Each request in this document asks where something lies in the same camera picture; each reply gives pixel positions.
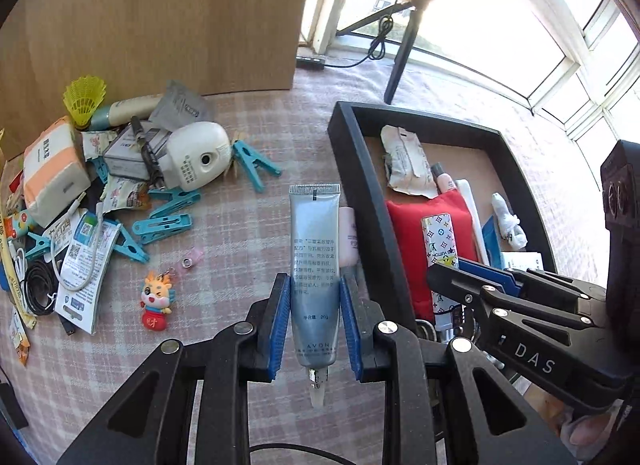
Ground blue wet wipes packet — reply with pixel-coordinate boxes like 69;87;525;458
482;216;504;270

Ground white plastic bag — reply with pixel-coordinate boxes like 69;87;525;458
491;192;527;251

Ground red cloth pouch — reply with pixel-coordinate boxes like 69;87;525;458
386;190;478;321

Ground pink lotion bottle grey cap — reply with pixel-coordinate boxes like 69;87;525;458
431;163;457;194

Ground pink tube bottle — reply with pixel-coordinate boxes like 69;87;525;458
338;207;359;268

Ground white paper packet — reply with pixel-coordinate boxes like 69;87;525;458
381;125;438;199

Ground silver Avon cream tube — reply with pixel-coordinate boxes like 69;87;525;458
288;184;341;407

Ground white round plug adapter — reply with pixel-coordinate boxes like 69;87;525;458
158;122;231;192

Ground patterned lip balm box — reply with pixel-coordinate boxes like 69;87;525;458
420;212;467;331

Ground black tray with cardboard bottom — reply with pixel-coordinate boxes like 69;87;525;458
326;101;558;331

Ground yellow sachet strip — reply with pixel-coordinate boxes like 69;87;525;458
0;220;37;329

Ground QR code card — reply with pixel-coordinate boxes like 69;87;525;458
54;212;120;335

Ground teal clothes peg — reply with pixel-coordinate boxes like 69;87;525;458
232;140;282;193
132;213;193;245
149;188;202;219

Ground snack sachet white orange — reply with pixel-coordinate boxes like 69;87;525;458
100;175;151;214

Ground black power strip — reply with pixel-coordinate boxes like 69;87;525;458
295;56;326;71

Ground orange white tissue pack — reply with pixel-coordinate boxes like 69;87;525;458
23;116;91;228

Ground white sunscreen bottle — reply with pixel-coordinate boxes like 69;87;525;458
88;94;163;130

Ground grey foil sachet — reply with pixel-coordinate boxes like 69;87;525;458
149;80;215;132

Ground yellow plastic shuttlecock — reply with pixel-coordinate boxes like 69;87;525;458
62;75;106;130

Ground wooden board upright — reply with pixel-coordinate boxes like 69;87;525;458
1;0;305;158

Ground dragon figurine keychain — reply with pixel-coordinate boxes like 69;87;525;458
140;271;176;332

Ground black cable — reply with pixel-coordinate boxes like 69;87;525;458
22;258;61;317

